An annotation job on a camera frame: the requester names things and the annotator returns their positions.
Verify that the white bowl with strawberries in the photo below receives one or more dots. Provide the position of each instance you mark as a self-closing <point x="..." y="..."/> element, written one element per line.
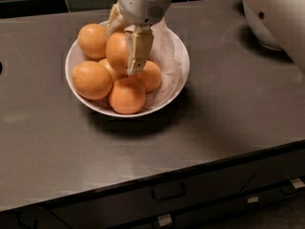
<point x="261" y="33"/>

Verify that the dark drawer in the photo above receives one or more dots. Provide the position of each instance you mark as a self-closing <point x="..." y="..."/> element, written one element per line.
<point x="141" y="203"/>
<point x="278" y="177"/>

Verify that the dark drawer front right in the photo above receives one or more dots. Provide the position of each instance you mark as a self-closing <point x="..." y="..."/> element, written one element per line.
<point x="278" y="177"/>

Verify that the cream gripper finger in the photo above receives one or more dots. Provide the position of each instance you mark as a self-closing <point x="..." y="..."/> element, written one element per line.
<point x="117" y="22"/>
<point x="139" y="44"/>

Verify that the white paper liner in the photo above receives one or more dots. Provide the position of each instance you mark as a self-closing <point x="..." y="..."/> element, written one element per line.
<point x="170" y="54"/>

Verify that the small pale orange middle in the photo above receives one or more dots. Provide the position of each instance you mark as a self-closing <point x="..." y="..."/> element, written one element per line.
<point x="115" y="75"/>

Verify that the white bowl with oranges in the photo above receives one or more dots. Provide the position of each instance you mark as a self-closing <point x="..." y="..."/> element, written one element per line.
<point x="76" y="56"/>

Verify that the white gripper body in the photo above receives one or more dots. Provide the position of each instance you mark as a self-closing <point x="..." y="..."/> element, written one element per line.
<point x="140" y="6"/>

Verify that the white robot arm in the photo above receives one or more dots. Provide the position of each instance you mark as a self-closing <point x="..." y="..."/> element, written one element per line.
<point x="284" y="19"/>

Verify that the dark drawer front left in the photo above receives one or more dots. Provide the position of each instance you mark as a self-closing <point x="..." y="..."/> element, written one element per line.
<point x="141" y="203"/>

